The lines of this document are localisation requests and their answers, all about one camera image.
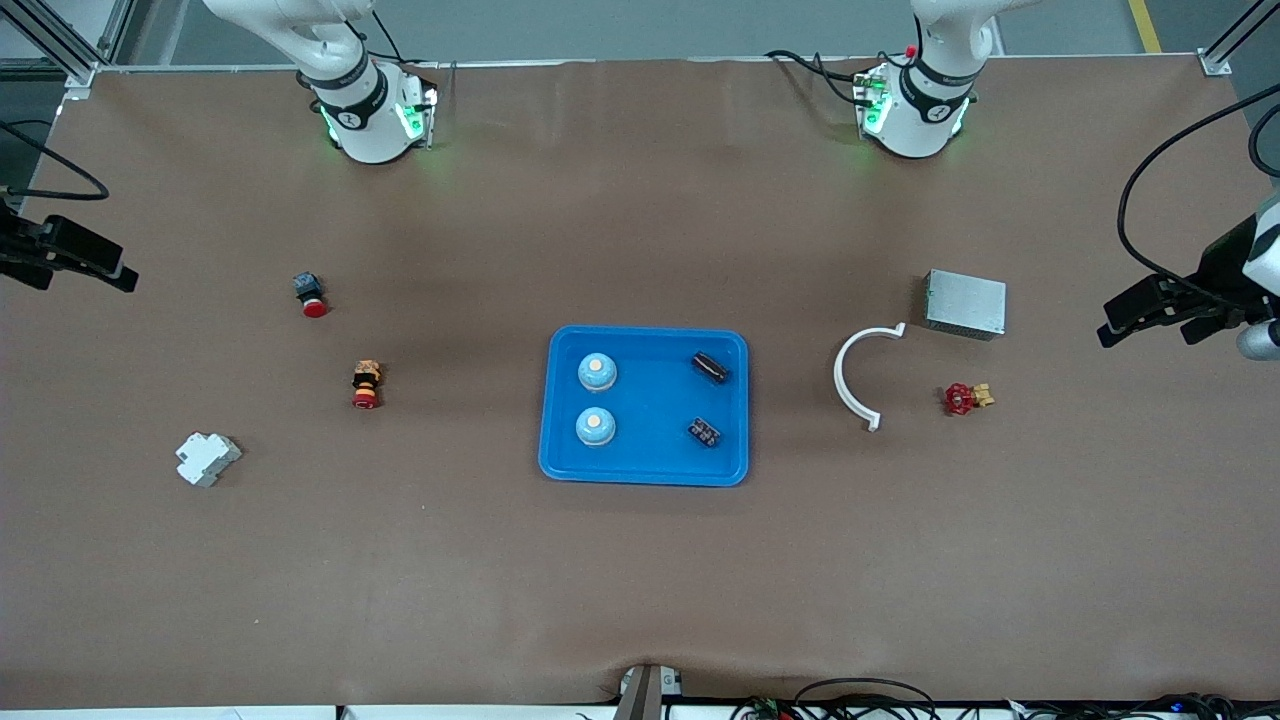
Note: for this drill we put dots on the blue bell cream button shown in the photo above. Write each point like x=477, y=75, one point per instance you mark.
x=597, y=372
x=595, y=428

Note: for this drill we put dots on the red button yellow orange base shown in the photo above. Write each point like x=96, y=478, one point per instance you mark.
x=366, y=385

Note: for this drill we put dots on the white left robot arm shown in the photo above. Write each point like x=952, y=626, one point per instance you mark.
x=925, y=110

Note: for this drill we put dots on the grey metal box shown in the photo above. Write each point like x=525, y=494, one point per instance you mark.
x=965, y=305

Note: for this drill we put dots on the red mushroom button black base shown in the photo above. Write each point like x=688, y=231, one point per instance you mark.
x=313, y=300

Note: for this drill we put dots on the dark brown electrolytic capacitor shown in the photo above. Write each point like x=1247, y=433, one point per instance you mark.
x=711, y=368

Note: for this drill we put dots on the blue plastic tray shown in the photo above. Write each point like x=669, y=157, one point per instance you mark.
x=650, y=400

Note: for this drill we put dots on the aluminium frame post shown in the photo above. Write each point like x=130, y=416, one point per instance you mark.
x=1217, y=63
x=80, y=78

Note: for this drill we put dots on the grey metal mount bracket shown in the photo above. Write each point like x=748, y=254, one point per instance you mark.
x=645, y=695

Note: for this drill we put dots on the red valve brass fitting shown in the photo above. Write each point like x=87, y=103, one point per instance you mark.
x=960, y=400

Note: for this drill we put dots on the white curved plastic clamp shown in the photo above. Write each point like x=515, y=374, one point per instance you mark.
x=838, y=378

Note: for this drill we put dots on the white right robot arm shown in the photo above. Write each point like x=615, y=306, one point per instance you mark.
x=365, y=120

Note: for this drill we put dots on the white circuit breaker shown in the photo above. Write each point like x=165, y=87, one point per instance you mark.
x=207, y=460

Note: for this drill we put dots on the black printed electrolytic capacitor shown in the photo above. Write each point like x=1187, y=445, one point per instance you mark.
x=705, y=432

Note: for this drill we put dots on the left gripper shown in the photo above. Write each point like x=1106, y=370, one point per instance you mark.
x=1221, y=268

